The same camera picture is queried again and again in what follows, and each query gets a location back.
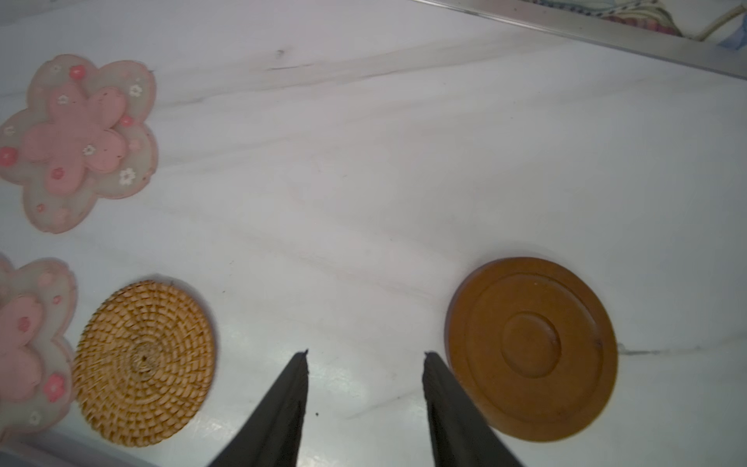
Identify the woven rattan coaster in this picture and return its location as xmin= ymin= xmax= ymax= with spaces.
xmin=73 ymin=280 xmax=216 ymax=448

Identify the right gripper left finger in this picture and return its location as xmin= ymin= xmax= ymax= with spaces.
xmin=211 ymin=351 xmax=309 ymax=467

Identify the pink flower coaster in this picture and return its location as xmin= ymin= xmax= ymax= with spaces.
xmin=1 ymin=54 xmax=159 ymax=234
xmin=1 ymin=257 xmax=78 ymax=441

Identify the lavender tray mat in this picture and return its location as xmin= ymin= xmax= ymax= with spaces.
xmin=1 ymin=446 xmax=137 ymax=466

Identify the brown wooden coaster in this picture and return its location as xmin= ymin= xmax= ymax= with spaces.
xmin=445 ymin=257 xmax=619 ymax=442

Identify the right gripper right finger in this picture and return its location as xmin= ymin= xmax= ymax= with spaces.
xmin=422 ymin=351 xmax=523 ymax=467

